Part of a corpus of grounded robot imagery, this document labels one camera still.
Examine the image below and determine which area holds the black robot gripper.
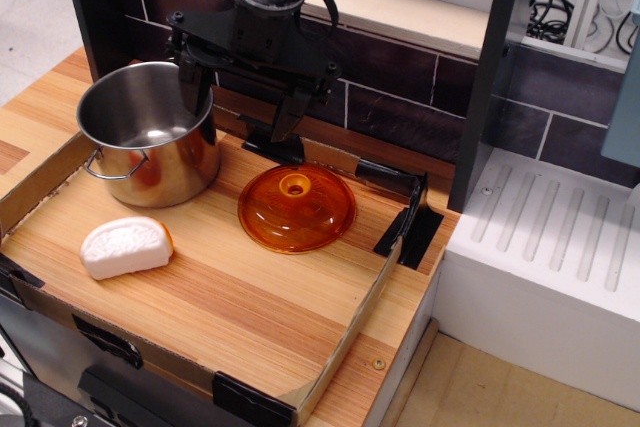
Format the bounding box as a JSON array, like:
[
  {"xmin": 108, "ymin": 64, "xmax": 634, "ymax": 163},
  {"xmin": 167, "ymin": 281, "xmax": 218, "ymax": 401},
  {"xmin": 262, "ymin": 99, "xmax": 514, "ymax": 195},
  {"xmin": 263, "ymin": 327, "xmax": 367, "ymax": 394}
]
[{"xmin": 167, "ymin": 0, "xmax": 340, "ymax": 142}]

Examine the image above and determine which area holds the brass screw in table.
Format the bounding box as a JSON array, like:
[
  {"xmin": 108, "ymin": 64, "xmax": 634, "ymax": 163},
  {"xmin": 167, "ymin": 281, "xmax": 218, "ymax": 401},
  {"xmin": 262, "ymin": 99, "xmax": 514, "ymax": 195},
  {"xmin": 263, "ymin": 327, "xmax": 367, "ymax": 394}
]
[{"xmin": 372, "ymin": 358, "xmax": 386, "ymax": 370}]

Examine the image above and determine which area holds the white orange plastic food slice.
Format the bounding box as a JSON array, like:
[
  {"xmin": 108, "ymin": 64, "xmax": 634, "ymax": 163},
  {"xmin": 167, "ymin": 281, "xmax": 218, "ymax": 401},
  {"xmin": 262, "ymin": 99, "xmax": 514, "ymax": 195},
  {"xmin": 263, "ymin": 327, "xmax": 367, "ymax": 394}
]
[{"xmin": 80, "ymin": 216, "xmax": 174, "ymax": 280}]

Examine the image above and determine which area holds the cardboard fence with black tape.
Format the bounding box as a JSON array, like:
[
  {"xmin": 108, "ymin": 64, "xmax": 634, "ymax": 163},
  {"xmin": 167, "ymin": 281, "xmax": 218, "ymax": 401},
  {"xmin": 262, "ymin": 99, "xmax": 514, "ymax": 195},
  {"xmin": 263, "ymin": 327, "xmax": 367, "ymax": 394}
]
[{"xmin": 1, "ymin": 107, "xmax": 430, "ymax": 426}]

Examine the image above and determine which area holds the stainless steel pot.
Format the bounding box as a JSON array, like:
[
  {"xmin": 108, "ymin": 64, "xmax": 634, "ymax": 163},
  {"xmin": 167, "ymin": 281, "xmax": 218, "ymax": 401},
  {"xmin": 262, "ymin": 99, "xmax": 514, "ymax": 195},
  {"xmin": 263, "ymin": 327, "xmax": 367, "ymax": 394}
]
[{"xmin": 76, "ymin": 62, "xmax": 221, "ymax": 208}]

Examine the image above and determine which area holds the teal box edge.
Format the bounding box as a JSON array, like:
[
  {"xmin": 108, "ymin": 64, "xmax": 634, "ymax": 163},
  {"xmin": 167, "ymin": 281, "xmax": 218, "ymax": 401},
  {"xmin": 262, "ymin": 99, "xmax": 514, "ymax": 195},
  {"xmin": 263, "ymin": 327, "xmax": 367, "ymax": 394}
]
[{"xmin": 601, "ymin": 40, "xmax": 640, "ymax": 167}]

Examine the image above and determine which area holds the white sink drainboard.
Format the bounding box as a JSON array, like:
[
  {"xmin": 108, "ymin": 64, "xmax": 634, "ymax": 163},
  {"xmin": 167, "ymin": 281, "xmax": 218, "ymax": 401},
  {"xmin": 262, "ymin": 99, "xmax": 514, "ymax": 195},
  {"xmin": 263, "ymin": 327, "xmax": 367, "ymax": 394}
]
[{"xmin": 433, "ymin": 149, "xmax": 639, "ymax": 410}]

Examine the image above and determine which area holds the orange transparent pot lid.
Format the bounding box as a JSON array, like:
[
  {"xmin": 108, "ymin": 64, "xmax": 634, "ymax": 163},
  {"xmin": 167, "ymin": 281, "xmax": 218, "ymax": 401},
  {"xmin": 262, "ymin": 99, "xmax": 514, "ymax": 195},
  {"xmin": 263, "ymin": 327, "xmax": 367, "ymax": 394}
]
[{"xmin": 237, "ymin": 163, "xmax": 357, "ymax": 254}]

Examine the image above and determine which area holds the dark vertical cabinet post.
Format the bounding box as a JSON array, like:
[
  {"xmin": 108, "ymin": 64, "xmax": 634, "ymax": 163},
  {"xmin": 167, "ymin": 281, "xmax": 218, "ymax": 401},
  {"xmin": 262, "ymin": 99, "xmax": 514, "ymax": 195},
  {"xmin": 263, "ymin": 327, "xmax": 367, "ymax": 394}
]
[{"xmin": 448, "ymin": 0, "xmax": 531, "ymax": 213}]

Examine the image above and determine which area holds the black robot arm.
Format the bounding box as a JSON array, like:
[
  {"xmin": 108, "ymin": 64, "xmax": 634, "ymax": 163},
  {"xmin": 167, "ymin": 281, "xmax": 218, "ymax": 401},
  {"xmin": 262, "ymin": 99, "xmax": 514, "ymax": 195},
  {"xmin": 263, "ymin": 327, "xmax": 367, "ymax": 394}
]
[{"xmin": 167, "ymin": 0, "xmax": 341, "ymax": 142}]

